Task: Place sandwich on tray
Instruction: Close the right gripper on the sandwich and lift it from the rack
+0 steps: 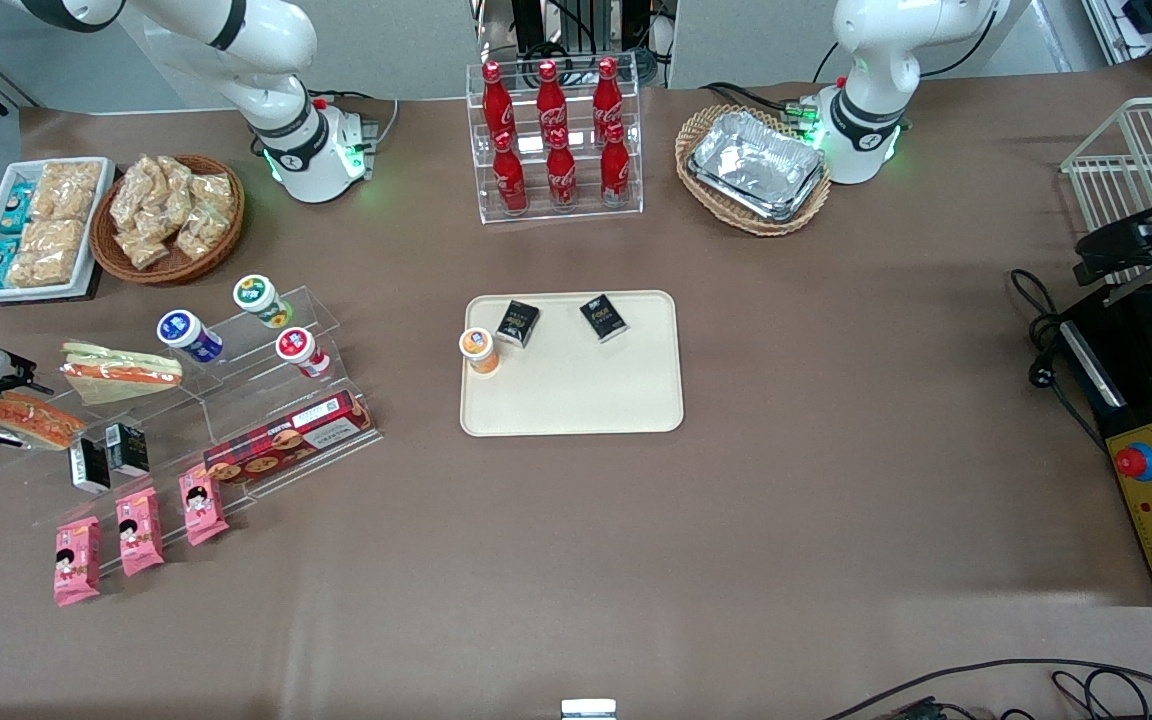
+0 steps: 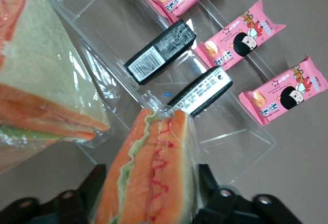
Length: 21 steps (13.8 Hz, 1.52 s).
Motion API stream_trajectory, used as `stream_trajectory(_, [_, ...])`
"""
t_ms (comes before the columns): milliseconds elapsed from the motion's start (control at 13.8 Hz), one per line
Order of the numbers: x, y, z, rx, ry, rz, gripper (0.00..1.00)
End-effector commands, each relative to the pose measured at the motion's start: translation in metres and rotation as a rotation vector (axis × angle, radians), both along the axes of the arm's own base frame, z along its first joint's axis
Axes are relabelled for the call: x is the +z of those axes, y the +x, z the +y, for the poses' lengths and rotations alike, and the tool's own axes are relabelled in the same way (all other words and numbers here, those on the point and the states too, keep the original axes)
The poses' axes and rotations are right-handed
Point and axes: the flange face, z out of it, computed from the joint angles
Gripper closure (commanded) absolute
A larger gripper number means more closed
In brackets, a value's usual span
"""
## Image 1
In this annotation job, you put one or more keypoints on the clear acrylic bottle rack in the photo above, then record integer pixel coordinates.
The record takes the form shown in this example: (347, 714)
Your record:
(536, 213)

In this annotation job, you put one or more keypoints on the aluminium foil tray stack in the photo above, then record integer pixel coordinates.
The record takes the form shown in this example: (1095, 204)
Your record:
(756, 160)

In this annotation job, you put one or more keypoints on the red plaid cookie box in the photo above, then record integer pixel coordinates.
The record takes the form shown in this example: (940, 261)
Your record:
(281, 440)

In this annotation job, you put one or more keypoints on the dark brown wicker basket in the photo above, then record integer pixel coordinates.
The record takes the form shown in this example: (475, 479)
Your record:
(171, 272)

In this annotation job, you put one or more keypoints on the teal snack pack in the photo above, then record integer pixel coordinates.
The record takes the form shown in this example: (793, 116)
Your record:
(16, 205)
(1, 260)

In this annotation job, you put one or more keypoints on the beige plastic serving tray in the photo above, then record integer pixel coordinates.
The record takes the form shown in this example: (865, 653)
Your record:
(586, 400)

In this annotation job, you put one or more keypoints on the brown table cover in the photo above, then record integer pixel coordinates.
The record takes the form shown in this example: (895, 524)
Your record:
(836, 450)

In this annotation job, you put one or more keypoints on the white rectangular snack tray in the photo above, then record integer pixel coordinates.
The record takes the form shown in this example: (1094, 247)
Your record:
(99, 215)

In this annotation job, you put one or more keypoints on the clear bag of fried snacks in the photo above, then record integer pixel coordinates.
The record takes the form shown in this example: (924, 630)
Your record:
(136, 190)
(174, 185)
(208, 205)
(142, 248)

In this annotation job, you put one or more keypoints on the blue cap yogurt bottle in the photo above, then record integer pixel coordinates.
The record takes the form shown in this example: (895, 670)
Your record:
(186, 333)

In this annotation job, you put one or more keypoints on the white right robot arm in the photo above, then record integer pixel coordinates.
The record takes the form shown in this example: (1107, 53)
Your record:
(276, 50)

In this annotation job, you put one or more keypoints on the clear acrylic stepped shelf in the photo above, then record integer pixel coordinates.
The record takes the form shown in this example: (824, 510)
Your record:
(236, 385)

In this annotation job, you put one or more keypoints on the red cap yogurt bottle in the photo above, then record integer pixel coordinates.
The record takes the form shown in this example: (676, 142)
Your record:
(298, 348)

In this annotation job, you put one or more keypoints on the black sealing machine yellow panel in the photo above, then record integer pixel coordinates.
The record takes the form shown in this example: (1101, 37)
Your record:
(1131, 400)

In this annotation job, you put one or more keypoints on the clear rice cracker pack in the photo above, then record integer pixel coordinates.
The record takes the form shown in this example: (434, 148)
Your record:
(69, 188)
(51, 250)

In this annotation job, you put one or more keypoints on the triangle sandwich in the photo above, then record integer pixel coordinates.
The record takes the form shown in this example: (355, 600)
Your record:
(41, 420)
(121, 372)

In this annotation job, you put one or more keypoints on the green cap yogurt bottle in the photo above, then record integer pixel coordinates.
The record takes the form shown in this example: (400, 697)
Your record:
(258, 298)

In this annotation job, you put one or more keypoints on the red emergency stop button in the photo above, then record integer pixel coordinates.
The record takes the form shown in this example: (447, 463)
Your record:
(1134, 462)

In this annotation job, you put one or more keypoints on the small black drink carton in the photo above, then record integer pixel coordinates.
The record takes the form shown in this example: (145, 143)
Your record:
(604, 318)
(88, 465)
(126, 450)
(518, 322)

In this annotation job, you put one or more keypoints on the light wicker basket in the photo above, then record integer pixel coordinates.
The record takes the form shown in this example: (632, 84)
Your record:
(756, 226)

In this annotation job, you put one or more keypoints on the red cola bottle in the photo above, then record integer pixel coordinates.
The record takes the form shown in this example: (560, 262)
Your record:
(607, 95)
(615, 172)
(562, 178)
(496, 100)
(550, 98)
(509, 182)

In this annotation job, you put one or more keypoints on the black equipment rack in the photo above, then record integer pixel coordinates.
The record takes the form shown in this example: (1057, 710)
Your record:
(531, 20)

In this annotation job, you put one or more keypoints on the pink snack packet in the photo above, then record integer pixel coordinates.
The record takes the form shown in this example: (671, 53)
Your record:
(202, 505)
(76, 560)
(139, 530)

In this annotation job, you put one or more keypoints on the orange cap yogurt bottle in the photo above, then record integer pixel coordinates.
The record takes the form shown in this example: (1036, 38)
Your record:
(478, 348)

